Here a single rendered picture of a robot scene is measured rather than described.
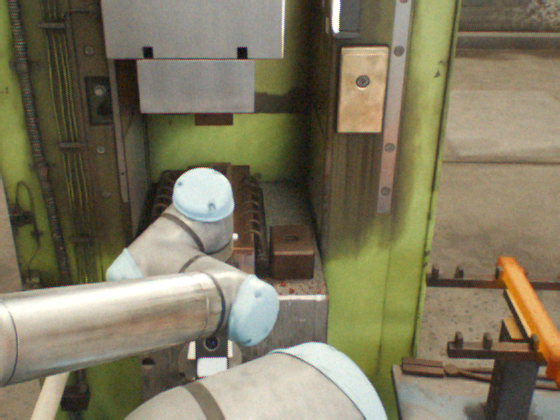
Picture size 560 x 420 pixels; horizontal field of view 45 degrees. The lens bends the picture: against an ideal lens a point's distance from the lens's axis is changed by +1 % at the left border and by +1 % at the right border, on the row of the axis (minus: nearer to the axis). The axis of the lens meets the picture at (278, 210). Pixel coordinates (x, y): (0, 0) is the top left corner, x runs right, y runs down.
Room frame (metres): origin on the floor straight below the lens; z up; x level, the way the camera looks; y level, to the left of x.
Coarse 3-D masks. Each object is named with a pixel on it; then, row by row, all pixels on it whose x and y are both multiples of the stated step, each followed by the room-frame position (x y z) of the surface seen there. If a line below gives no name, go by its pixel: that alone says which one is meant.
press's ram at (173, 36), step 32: (128, 0) 1.14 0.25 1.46; (160, 0) 1.15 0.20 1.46; (192, 0) 1.15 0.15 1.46; (224, 0) 1.15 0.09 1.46; (256, 0) 1.16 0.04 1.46; (128, 32) 1.14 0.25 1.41; (160, 32) 1.15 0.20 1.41; (192, 32) 1.15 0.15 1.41; (224, 32) 1.15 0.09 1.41; (256, 32) 1.16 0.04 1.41
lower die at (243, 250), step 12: (192, 168) 1.55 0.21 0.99; (228, 168) 1.53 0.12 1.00; (240, 168) 1.55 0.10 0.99; (228, 180) 1.46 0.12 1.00; (240, 180) 1.48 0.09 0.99; (168, 192) 1.43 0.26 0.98; (240, 192) 1.41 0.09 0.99; (168, 204) 1.37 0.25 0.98; (240, 204) 1.35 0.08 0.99; (240, 216) 1.29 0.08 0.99; (252, 216) 1.29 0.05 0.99; (240, 228) 1.24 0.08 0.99; (252, 228) 1.24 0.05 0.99; (240, 240) 1.19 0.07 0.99; (252, 240) 1.19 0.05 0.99; (240, 252) 1.15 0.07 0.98; (252, 252) 1.16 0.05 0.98; (240, 264) 1.15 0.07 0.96; (252, 264) 1.16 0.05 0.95
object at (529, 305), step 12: (504, 264) 1.11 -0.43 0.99; (516, 264) 1.11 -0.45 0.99; (504, 276) 1.09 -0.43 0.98; (516, 276) 1.07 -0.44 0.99; (516, 288) 1.03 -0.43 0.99; (528, 288) 1.03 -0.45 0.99; (516, 300) 1.01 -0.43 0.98; (528, 300) 0.99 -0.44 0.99; (528, 312) 0.95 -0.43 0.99; (540, 312) 0.95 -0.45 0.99; (528, 324) 0.94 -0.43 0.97; (540, 324) 0.92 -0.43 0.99; (552, 324) 0.92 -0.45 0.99; (540, 336) 0.89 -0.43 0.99; (552, 336) 0.89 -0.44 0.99; (540, 348) 0.88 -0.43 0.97; (552, 348) 0.86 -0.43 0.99; (552, 360) 0.82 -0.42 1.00; (552, 372) 0.82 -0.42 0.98
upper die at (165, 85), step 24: (240, 48) 1.24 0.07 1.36; (144, 72) 1.14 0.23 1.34; (168, 72) 1.15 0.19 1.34; (192, 72) 1.15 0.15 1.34; (216, 72) 1.15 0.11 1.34; (240, 72) 1.15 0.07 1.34; (144, 96) 1.14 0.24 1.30; (168, 96) 1.15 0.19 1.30; (192, 96) 1.15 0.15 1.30; (216, 96) 1.15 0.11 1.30; (240, 96) 1.15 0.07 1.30
